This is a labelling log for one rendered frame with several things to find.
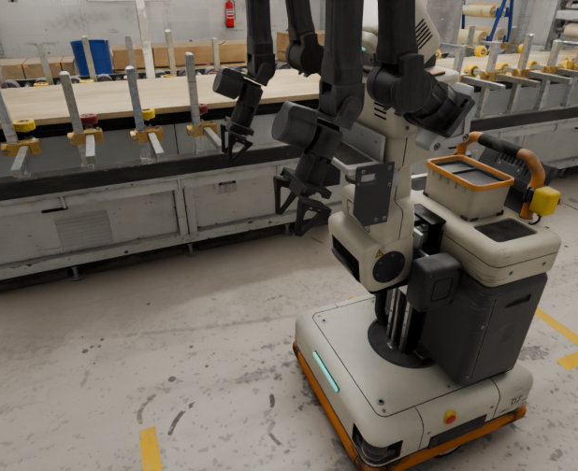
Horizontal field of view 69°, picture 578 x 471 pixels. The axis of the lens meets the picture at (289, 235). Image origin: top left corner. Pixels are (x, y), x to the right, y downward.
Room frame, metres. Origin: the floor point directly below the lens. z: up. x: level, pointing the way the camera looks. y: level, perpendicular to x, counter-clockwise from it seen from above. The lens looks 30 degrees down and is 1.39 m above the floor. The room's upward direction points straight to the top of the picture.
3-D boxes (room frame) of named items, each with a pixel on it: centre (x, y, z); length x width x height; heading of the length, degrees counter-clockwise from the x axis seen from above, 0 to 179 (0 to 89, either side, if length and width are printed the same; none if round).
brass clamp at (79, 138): (1.79, 0.87, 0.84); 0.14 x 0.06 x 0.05; 113
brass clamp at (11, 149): (1.69, 1.11, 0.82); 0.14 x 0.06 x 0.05; 113
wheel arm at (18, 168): (1.61, 1.05, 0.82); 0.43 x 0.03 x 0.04; 23
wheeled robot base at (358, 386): (1.15, -0.43, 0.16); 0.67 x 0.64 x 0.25; 112
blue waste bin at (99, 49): (6.99, 3.00, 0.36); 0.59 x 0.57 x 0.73; 23
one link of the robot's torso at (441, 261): (1.03, -0.30, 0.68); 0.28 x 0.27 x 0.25; 22
